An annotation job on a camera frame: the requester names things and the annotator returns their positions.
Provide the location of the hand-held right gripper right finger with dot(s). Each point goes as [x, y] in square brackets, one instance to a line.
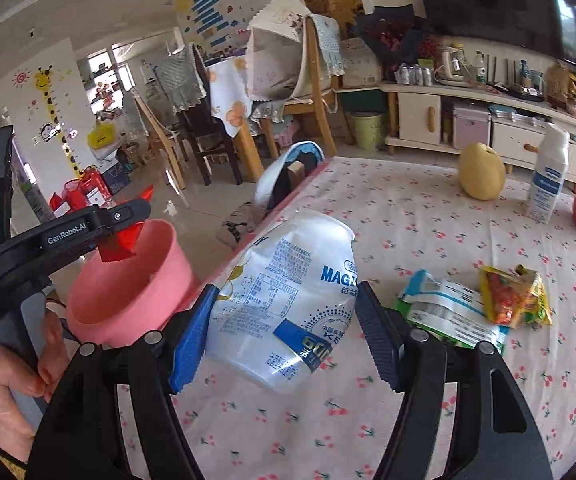
[380, 345]

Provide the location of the white printed cover cloth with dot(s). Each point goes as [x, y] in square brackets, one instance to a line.
[273, 50]

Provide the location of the yellow pear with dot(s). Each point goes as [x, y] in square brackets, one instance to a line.
[480, 172]

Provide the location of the white blue plastic packet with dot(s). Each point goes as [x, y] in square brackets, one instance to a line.
[448, 305]

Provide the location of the white printed sack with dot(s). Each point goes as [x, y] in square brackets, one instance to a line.
[360, 62]

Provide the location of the white bottle blue label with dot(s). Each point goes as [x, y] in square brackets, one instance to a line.
[548, 180]

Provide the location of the black router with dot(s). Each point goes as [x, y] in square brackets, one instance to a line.
[523, 92]

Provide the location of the pink plastic bin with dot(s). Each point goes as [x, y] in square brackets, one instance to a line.
[132, 300]

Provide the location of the light wooden chair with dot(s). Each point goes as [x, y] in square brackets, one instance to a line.
[160, 145]

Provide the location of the cherry print tablecloth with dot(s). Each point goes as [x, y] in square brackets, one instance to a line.
[418, 240]

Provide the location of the green label plastic bottle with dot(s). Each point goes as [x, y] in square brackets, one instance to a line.
[479, 70]

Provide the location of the black television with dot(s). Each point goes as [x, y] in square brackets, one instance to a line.
[493, 5]

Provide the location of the giraffe wall sticker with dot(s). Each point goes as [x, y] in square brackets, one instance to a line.
[47, 105]

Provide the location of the green plastic bin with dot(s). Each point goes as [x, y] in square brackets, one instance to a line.
[368, 132]

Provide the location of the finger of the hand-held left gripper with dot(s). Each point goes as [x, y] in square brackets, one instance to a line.
[122, 216]

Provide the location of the blue white bag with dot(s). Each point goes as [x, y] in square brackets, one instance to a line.
[268, 185]

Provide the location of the yellow red snack wrapper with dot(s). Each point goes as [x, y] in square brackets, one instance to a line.
[513, 295]

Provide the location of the yellow bag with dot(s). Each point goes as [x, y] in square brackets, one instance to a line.
[101, 136]

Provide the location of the grey slipper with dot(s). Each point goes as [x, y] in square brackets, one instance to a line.
[238, 222]

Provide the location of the blue wall stickers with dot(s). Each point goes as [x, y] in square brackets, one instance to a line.
[207, 5]

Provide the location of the red shopping bag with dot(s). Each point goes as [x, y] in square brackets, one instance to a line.
[85, 187]

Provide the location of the dark wrapped flower bouquet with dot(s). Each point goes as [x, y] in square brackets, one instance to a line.
[390, 35]

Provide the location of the white electric kettle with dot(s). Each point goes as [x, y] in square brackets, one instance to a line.
[448, 67]

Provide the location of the golden ornament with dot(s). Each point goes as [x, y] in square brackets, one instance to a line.
[558, 85]

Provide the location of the row of small silver bottles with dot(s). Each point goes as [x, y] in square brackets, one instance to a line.
[413, 75]

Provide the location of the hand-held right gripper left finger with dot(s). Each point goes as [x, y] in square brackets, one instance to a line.
[187, 355]

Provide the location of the grey lace chair cover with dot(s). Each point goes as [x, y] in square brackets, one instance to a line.
[328, 45]

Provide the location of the orange print table cover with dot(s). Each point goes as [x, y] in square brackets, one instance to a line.
[227, 95]

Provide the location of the cream television cabinet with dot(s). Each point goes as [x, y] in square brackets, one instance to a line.
[418, 115]

